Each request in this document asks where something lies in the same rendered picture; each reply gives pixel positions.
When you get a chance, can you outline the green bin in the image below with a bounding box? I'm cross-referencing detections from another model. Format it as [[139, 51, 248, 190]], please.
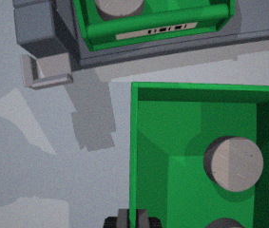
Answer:
[[129, 82, 269, 228], [73, 0, 235, 50]]

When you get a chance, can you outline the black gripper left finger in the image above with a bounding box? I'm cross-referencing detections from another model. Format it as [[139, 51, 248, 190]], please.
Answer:
[[103, 209, 130, 228]]

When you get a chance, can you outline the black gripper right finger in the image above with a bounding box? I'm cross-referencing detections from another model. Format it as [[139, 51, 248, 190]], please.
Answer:
[[135, 209, 163, 228]]

